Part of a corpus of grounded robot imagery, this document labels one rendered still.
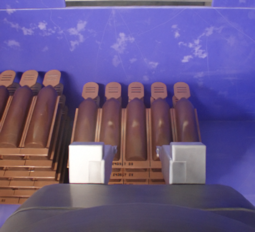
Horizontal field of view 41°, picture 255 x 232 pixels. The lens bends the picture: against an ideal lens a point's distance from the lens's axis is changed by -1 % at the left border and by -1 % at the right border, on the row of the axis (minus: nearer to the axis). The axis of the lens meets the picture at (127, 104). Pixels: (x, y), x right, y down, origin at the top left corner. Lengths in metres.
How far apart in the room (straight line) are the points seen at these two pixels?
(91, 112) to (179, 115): 0.07
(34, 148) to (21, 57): 0.11
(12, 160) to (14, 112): 0.04
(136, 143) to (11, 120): 0.10
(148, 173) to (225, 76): 0.13
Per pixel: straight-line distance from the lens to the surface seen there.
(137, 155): 0.26
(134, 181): 0.29
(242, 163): 0.36
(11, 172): 0.29
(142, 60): 0.32
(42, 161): 0.27
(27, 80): 0.32
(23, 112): 0.28
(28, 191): 0.32
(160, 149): 0.16
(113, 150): 0.16
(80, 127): 0.28
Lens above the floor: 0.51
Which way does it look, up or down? 46 degrees down
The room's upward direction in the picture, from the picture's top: 1 degrees counter-clockwise
